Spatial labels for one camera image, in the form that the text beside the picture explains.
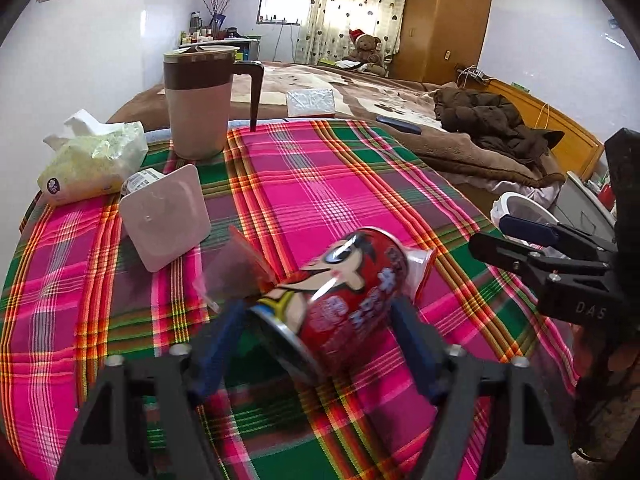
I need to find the cluttered white shelf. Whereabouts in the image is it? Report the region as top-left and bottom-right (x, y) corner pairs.
(177, 10), (263, 62)

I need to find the vase with bare twigs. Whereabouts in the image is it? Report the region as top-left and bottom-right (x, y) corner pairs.
(192, 0), (246, 31)

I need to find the pink green plaid tablecloth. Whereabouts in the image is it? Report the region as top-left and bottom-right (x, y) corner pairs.
(0, 119), (581, 480)

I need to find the dark brown jacket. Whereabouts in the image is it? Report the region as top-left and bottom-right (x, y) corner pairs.
(432, 87), (566, 166)

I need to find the white charger cable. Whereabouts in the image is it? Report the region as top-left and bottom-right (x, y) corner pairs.
(456, 64), (496, 84)

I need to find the grey storage box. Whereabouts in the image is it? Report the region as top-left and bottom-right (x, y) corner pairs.
(552, 170), (618, 241)

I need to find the dark remote control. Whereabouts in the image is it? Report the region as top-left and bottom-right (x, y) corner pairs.
(376, 115), (423, 136)

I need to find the brown teddy bear red hat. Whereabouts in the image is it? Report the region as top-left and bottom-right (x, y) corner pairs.
(342, 29), (388, 77)

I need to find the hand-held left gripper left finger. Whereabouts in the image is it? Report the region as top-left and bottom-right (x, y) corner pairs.
(57, 300), (248, 480)

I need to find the clear wrapped white tissue pack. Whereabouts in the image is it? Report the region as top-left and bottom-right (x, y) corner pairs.
(285, 87), (336, 119)

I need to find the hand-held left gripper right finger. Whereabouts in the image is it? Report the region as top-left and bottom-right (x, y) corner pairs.
(390, 302), (573, 480)

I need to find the wooden wardrobe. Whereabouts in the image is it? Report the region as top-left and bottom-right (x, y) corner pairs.
(390, 0), (496, 83)

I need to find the wooden bed headboard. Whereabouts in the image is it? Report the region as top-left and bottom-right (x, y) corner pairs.
(480, 77), (606, 181)

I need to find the green white soft tissue pack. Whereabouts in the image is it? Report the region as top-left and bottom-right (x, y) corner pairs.
(37, 109), (149, 207)

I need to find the white plastic yogurt cup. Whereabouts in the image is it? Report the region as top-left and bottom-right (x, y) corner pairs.
(119, 162), (211, 273)

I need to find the white patterned waste bin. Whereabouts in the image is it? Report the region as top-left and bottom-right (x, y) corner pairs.
(491, 191), (561, 247)

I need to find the heart print curtain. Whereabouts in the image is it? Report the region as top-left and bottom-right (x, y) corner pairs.
(295, 0), (411, 66)

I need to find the red cartoon drink can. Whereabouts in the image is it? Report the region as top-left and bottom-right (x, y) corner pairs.
(248, 226), (409, 384)

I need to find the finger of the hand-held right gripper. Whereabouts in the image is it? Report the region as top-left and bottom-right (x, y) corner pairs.
(500, 215), (621, 262)
(469, 232), (626, 322)

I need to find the person's right hand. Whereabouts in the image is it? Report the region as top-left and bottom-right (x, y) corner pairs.
(572, 320), (640, 401)

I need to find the beige brown lidded pitcher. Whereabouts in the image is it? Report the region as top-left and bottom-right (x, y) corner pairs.
(162, 45), (266, 161)

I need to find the window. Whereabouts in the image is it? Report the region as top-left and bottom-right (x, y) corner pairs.
(257, 0), (308, 25)

